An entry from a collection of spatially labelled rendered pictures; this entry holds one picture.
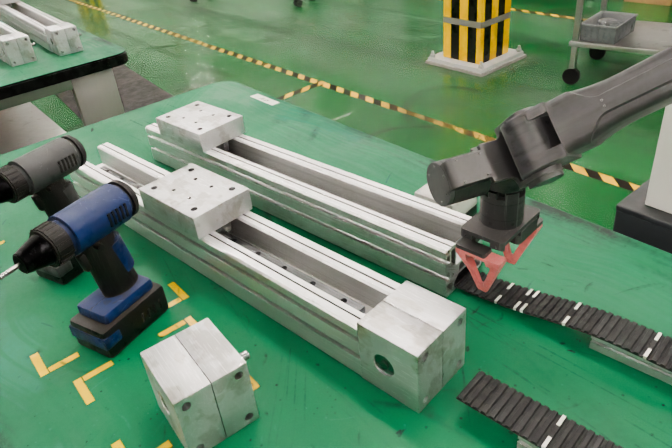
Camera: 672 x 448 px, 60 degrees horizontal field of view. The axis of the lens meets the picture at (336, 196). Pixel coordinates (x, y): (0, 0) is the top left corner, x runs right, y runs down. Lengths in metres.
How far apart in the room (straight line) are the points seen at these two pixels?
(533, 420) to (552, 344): 0.16
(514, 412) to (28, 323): 0.72
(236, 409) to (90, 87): 1.88
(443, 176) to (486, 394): 0.26
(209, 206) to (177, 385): 0.33
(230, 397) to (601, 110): 0.51
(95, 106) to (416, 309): 1.93
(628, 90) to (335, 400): 0.48
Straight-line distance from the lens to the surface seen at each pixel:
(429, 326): 0.71
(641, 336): 0.83
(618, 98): 0.67
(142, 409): 0.82
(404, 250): 0.89
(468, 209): 1.04
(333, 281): 0.84
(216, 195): 0.95
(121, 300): 0.89
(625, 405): 0.80
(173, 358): 0.73
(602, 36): 3.76
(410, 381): 0.71
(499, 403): 0.72
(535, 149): 0.69
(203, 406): 0.70
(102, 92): 2.47
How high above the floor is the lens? 1.37
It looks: 31 degrees down
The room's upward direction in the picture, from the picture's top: 6 degrees counter-clockwise
